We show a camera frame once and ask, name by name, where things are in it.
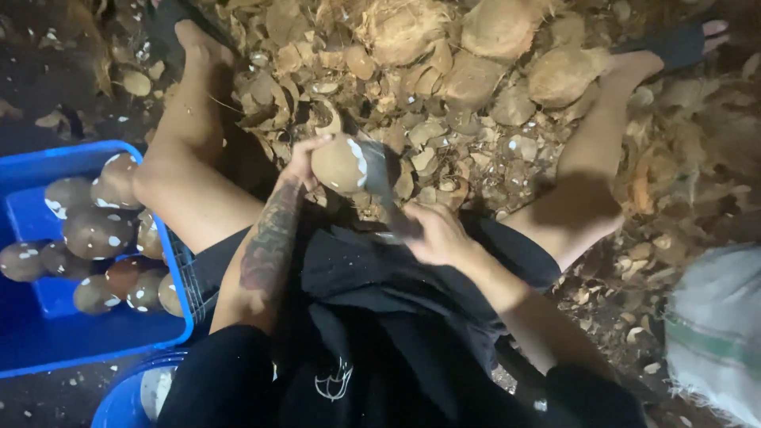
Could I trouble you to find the person's left hand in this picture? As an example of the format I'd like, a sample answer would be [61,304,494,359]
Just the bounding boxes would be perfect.
[279,134,334,194]

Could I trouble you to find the person's right hand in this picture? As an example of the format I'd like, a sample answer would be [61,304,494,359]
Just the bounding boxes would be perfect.
[401,201,486,269]

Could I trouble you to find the steel cleaver knife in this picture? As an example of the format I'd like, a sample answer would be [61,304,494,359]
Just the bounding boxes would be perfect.
[356,138,424,246]

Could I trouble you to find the partly peeled brown coconut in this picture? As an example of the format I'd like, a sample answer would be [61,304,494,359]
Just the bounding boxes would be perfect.
[310,134,371,196]

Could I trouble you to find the pile of coconut shell chips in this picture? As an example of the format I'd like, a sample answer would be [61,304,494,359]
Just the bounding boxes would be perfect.
[36,0,761,357]

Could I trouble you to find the person's black shorts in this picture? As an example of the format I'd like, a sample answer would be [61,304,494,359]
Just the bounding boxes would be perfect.
[193,208,562,381]

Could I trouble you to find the brown unpeeled coconut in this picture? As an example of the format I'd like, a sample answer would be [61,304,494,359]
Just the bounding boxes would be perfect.
[461,0,551,60]
[527,46,613,109]
[437,52,506,111]
[489,83,536,127]

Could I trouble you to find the person's right leg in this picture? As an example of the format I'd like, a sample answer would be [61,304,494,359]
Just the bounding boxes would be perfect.
[499,21,729,271]

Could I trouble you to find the person's leg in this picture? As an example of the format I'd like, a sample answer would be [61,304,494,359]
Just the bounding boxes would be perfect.
[499,21,729,271]
[132,19,265,253]

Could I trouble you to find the person's black shirt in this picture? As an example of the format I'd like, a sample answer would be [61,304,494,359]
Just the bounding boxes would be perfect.
[156,324,649,428]

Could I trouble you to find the fibrous husked coconut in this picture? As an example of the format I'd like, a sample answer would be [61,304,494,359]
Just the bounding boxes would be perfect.
[357,0,455,67]

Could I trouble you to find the black grid plastic crate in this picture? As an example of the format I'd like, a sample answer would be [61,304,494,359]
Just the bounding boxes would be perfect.
[166,229,221,325]

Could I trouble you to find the person's left leg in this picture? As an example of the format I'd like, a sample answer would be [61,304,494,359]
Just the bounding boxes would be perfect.
[132,19,265,253]

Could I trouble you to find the person's right black sandal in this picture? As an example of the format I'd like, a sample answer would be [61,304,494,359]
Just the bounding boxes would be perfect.
[612,21,729,72]

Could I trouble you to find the person's black sandal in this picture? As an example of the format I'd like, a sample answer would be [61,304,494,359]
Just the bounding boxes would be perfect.
[145,0,239,67]
[612,21,729,72]

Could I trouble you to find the white woven sack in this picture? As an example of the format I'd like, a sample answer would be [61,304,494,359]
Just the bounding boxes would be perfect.
[665,244,761,428]

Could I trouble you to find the white peeled coconut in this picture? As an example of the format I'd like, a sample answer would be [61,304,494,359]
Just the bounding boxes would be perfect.
[140,365,178,420]

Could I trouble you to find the person's left black sandal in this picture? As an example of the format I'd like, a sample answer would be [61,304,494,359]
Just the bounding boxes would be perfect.
[145,0,239,67]

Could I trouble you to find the heap of peeled spotted coconuts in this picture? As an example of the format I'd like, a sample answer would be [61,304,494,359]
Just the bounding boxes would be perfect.
[0,151,186,319]

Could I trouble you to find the blue plastic crate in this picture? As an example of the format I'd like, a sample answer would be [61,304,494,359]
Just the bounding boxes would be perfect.
[0,139,196,379]

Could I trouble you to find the blue plastic bucket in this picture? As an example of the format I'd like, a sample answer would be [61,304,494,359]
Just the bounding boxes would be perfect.
[90,351,191,428]

